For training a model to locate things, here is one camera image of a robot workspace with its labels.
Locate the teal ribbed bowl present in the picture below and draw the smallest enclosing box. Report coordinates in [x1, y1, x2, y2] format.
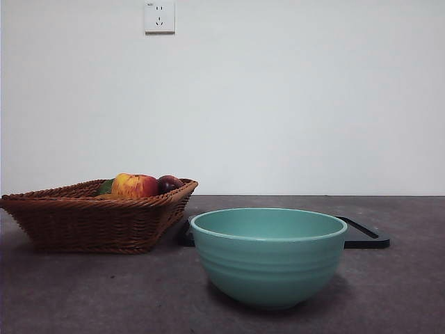
[189, 207, 349, 311]

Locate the dark red plum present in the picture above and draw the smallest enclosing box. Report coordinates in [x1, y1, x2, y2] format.
[156, 175, 184, 196]

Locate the red yellow apple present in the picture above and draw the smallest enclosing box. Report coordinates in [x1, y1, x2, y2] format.
[111, 173, 160, 199]

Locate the green fruit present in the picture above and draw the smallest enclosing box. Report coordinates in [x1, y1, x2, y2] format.
[95, 178, 115, 196]

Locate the brown wicker basket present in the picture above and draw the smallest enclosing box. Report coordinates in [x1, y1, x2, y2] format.
[0, 177, 200, 255]

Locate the dark rectangular tray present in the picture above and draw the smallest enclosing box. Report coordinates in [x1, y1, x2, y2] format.
[179, 214, 391, 250]

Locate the white wall socket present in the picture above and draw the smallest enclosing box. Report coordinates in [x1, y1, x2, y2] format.
[145, 1, 176, 35]

